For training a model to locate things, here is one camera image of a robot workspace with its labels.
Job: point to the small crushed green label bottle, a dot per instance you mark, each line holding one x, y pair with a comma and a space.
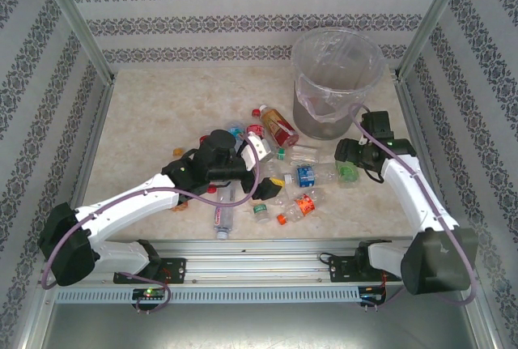
261, 212

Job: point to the green plastic bottle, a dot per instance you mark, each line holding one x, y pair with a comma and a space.
348, 174

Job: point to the orange cap orange label bottle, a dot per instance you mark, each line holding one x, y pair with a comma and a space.
304, 204

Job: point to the white cap blue label bottle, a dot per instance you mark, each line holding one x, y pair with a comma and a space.
306, 175

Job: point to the clear bottle green cap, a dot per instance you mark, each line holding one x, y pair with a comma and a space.
303, 154

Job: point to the red cap red label bottle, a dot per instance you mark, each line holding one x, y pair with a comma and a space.
255, 129

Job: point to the clear bottle pink label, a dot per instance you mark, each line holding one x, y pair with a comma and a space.
222, 219

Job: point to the amber drink bottle red label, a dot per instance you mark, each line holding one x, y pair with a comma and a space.
277, 126

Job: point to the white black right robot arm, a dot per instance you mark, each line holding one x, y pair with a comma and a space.
408, 187

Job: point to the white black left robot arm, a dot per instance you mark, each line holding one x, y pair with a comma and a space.
121, 207

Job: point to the clear plastic trash bin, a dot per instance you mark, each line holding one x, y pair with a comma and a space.
323, 126

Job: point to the small circuit board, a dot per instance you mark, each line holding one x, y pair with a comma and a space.
372, 294
149, 293

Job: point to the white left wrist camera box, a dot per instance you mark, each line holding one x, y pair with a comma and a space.
259, 146

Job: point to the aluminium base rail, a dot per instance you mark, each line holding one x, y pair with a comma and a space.
259, 264

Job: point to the aluminium frame post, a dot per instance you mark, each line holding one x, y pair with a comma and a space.
433, 17
73, 21

